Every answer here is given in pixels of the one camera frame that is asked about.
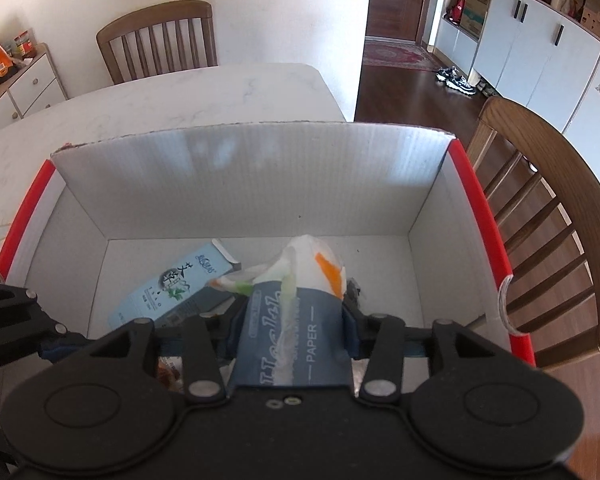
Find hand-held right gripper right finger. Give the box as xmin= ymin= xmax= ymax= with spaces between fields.
xmin=341 ymin=294 xmax=513 ymax=404

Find light blue carton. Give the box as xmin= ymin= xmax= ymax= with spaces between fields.
xmin=107 ymin=239 xmax=242 ymax=332

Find tall white cabinet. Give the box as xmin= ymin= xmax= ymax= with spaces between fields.
xmin=469 ymin=0 xmax=600 ymax=134

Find wooden slat-back chair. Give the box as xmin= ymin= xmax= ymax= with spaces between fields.
xmin=464 ymin=95 xmax=600 ymax=369
xmin=96 ymin=0 xmax=219 ymax=86

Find red bag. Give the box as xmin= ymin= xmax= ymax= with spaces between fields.
xmin=447 ymin=0 xmax=469 ymax=27

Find white sideboard cabinet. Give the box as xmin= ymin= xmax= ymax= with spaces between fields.
xmin=0 ymin=42 xmax=69 ymax=137

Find brown cardboard box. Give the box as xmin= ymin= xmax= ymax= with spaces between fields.
xmin=462 ymin=0 xmax=492 ymax=37

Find brown wooden door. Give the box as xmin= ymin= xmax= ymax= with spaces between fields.
xmin=364 ymin=0 xmax=432 ymax=44

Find red cardboard box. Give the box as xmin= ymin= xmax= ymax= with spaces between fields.
xmin=0 ymin=120 xmax=537 ymax=377

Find pair of dark sneakers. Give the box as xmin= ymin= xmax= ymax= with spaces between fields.
xmin=435 ymin=65 xmax=477 ymax=95

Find blue white tissue pack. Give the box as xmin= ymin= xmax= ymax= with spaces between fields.
xmin=212 ymin=233 xmax=354 ymax=389

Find patterned red rug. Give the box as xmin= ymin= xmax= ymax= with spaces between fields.
xmin=362 ymin=39 xmax=444 ymax=74

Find red-lidded jars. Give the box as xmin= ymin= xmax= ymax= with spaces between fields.
xmin=13 ymin=29 xmax=37 ymax=59

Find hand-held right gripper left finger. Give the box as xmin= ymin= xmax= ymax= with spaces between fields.
xmin=91 ymin=299 xmax=246 ymax=404

